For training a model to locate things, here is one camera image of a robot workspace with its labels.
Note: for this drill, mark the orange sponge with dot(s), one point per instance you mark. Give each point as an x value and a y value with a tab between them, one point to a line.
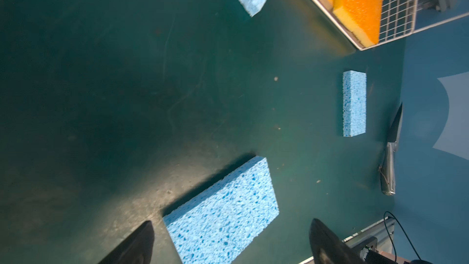
360	17

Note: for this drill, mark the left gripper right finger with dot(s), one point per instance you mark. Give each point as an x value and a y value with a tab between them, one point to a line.
327	248

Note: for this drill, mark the white wire wooden shelf rack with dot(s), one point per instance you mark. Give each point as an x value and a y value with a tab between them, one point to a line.
398	19

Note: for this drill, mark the blue sponge front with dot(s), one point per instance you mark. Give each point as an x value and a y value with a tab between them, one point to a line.
215	226

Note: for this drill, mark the silver metal scoop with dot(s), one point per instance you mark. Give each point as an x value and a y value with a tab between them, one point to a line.
386	169

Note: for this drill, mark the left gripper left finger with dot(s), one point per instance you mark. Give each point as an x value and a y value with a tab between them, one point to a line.
137	248

